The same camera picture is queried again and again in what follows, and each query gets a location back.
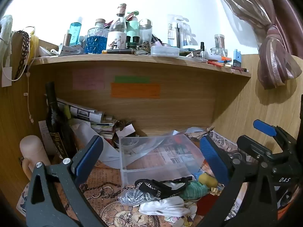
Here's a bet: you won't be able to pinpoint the white towel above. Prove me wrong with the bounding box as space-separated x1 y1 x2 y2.
0 15 14 55

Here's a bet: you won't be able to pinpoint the white paper sheet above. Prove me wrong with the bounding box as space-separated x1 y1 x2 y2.
70 120 122 164

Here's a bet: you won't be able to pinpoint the brown tube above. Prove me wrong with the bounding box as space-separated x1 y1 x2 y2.
62 33 72 47

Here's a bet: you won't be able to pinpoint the amber fountain pen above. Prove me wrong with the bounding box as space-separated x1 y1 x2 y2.
102 49 138 54

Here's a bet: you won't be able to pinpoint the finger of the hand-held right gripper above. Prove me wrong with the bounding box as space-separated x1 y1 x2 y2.
237 135 274 162
253 119 298 152

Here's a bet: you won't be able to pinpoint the clear blister pack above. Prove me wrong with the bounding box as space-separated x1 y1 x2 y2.
167 15 184 47

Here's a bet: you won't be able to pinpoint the pink sticky note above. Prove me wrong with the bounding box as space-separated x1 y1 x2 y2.
72 69 105 89

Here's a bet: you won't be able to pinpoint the grey patterned cloth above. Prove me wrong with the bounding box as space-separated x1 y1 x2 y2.
118 189 155 207

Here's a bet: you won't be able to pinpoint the beige thermos cup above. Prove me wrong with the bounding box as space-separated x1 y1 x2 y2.
19 135 52 178

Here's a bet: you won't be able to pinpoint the yellow soft ball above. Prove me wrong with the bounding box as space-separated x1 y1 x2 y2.
198 173 218 189

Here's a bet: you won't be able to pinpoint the white paper tag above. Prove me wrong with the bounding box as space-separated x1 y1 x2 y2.
1 67 13 88

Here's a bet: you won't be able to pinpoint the cartoon printed cloth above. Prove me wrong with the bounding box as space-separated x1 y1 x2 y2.
163 214 197 227

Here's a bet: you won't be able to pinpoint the tall clear illustrated-label bottle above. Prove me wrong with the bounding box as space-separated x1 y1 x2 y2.
106 3 127 51

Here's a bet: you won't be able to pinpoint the wooden shelf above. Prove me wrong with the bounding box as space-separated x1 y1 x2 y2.
28 38 252 138

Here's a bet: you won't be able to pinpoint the rolled newspapers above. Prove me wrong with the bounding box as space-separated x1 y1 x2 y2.
56 98 105 124

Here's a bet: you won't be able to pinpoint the mint green pump bottle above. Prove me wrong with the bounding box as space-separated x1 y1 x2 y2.
127 10 141 38

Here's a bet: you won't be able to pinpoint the white sock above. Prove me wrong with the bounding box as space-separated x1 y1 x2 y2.
138 196 191 217

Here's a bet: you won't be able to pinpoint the light blue spray bottle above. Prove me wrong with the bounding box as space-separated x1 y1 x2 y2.
69 16 82 47

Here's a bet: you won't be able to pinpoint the clear plastic storage bin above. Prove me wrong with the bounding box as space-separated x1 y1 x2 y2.
119 134 209 186

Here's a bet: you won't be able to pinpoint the orange sticky note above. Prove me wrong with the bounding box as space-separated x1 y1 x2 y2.
110 83 161 99

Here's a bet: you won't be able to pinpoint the white cable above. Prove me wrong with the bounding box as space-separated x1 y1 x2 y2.
2 26 36 124

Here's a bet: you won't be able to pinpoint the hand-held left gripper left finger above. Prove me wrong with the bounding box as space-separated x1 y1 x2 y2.
26 135 105 227

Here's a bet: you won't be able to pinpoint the clear silver-capped bottle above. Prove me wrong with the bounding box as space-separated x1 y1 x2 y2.
138 18 153 46

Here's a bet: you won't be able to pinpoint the dark binoculars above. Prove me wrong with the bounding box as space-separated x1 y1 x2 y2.
126 35 141 50

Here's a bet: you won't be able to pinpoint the yellow plastic object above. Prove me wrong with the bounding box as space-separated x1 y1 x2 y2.
29 35 40 58

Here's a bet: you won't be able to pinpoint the teal knitted cloth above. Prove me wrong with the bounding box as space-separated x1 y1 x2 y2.
182 181 209 202

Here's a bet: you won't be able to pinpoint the stack of booklets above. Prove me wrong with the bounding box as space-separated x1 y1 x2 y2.
91 116 119 143

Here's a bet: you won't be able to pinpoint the white bowl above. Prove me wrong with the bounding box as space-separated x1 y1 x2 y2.
114 137 141 152

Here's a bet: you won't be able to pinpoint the dark wine bottle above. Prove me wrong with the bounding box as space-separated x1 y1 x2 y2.
45 82 77 159

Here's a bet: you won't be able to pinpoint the black lace-trimmed cloth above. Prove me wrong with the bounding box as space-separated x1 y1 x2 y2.
134 176 194 199

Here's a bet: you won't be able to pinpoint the blue block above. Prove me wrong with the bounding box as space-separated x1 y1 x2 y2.
233 49 241 67

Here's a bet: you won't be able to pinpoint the cartoon printed pouch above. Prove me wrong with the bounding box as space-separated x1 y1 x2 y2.
16 186 32 216

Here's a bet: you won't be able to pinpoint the vintage clock print mat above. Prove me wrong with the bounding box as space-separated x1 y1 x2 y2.
78 159 201 227

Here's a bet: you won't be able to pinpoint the red cloth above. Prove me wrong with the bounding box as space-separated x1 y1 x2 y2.
196 194 220 216

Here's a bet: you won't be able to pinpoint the newspaper print mat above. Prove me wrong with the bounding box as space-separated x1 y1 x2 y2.
185 130 239 158

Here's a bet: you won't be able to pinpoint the faceted glass bottle blue liquid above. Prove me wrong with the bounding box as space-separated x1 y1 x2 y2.
85 18 109 54

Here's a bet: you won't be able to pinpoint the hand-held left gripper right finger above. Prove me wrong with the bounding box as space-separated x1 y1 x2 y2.
196 135 278 227

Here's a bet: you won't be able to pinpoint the black chain-pattern strap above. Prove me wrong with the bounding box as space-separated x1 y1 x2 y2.
12 30 30 81

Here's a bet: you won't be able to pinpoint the green sticky note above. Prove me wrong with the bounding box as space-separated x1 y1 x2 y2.
115 76 151 84

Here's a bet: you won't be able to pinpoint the small glass jar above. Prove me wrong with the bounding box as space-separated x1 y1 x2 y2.
214 34 225 49

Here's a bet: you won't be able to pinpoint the striped mauve curtain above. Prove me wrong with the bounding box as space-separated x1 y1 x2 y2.
210 0 303 91

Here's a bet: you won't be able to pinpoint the clear flat plastic box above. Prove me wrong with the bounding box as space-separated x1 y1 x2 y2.
150 46 180 57

